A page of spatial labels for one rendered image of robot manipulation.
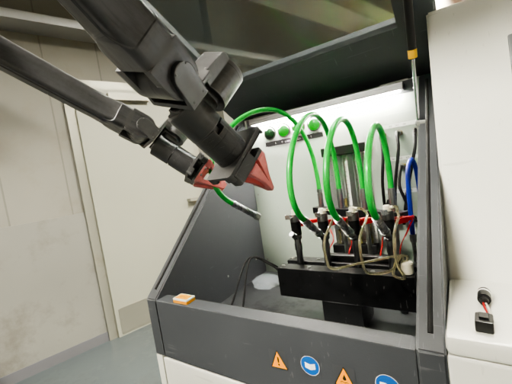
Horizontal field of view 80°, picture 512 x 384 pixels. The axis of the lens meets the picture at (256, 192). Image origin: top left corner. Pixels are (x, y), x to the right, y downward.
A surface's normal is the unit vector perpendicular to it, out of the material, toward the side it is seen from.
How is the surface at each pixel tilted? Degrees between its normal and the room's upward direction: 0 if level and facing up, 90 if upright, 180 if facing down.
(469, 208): 76
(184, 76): 108
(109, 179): 90
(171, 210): 90
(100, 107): 84
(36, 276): 90
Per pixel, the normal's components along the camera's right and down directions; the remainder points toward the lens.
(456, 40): -0.56, -0.09
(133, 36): 0.69, 0.18
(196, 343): -0.54, 0.14
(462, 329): -0.15, -0.99
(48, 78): 0.56, -0.07
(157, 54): 0.80, 0.28
